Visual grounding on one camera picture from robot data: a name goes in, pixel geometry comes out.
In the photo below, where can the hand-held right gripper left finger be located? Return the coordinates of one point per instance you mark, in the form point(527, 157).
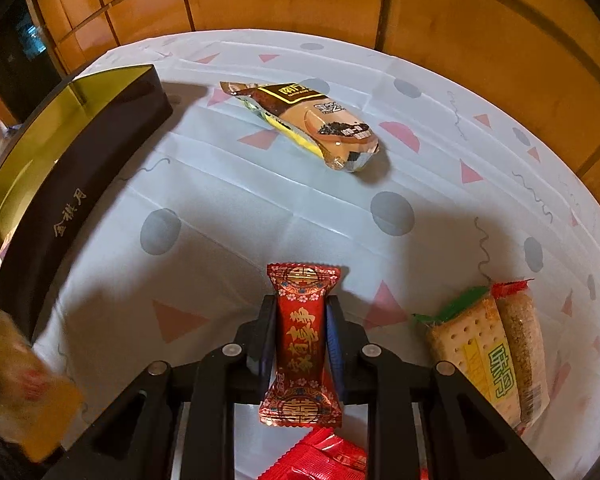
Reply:
point(267, 345)

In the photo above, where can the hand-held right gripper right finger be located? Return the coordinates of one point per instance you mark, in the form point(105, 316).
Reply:
point(336, 345)

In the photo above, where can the red and gold candy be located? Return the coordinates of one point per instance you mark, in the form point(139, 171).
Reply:
point(300, 330)

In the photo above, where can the large red snack packet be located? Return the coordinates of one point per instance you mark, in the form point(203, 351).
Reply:
point(325, 455)

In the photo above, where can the green-ended cracker packet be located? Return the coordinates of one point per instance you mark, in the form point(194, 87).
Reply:
point(475, 355)

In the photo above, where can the red-ended sesame bar packet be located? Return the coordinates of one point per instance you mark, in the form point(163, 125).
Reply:
point(522, 345)

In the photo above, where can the brown and yellow snack packet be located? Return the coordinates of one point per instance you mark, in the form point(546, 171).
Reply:
point(310, 115)

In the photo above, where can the white orange pastry packet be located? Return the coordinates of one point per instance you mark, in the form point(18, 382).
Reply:
point(25, 385)

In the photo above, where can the dark box with gold interior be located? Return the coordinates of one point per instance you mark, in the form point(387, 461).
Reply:
point(80, 185)

